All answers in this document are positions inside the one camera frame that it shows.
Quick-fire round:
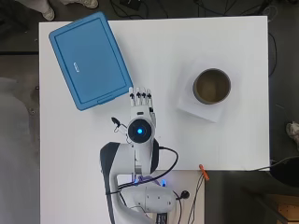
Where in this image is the black round plug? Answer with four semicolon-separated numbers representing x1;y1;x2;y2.
179;189;191;201

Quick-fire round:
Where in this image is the brown round tub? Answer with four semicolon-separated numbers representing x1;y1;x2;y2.
192;67;232;105

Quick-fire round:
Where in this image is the grey cable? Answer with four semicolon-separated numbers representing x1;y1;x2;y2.
246;155;299;173

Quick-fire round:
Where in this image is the black power adapter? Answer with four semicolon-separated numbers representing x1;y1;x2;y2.
119;0;142;11

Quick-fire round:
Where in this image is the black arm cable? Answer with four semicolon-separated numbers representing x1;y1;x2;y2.
106;145;179;196

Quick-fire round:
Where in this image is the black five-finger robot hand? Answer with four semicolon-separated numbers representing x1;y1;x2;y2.
128;86;157;126

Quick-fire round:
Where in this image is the orange clip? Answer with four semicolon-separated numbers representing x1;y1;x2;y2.
198;163;210;181

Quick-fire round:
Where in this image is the blue box lid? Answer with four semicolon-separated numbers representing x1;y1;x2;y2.
48;11;135;112

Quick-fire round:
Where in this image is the thin black floor cable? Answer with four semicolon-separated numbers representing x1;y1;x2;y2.
267;31;278;77

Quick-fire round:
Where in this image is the person's shoe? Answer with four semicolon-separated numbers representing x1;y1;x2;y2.
285;121;299;145
41;5;56;21
77;0;99;9

